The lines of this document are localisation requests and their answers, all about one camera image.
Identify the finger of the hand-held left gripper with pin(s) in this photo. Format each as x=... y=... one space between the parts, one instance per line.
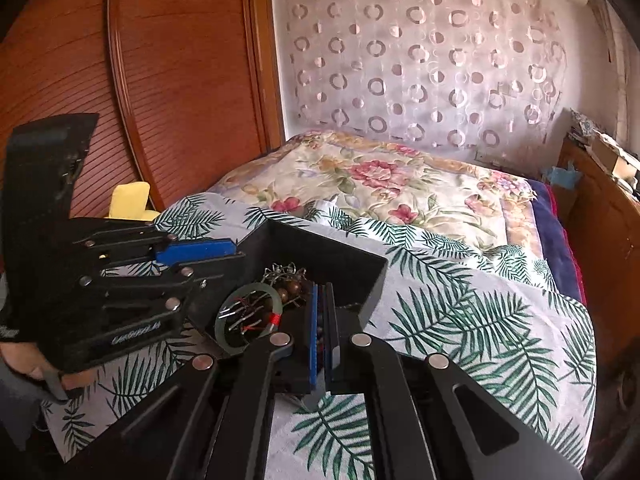
x=145 y=310
x=200 y=251

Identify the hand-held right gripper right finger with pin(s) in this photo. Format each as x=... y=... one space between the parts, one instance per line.
x=331 y=355

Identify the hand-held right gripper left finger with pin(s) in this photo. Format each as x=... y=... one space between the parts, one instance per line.
x=314 y=355

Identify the green jade bangle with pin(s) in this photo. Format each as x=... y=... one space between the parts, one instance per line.
x=225 y=337

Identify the black jewelry box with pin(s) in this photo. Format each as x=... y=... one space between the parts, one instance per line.
x=345 y=270

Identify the person's left hand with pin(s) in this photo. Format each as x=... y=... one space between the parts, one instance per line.
x=25 y=365

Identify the palm leaf print sheet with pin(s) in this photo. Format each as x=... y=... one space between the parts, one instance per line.
x=475 y=320

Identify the floral quilt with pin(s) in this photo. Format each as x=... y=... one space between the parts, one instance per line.
x=390 y=180

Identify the brown wooden wardrobe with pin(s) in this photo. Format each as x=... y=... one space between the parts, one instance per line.
x=150 y=70

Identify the dark blue blanket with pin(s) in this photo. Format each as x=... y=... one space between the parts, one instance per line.
x=560 y=240

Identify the wooden side cabinet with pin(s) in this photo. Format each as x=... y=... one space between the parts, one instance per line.
x=600 y=240

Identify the light blue tissue pack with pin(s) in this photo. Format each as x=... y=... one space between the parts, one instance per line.
x=562 y=175

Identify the sheer circle-pattern curtain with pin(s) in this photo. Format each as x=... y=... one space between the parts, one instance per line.
x=425 y=60

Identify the cardboard box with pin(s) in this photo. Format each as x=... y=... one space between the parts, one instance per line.
x=615 y=155

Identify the white wall pipe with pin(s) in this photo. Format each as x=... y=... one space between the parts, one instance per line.
x=619 y=70

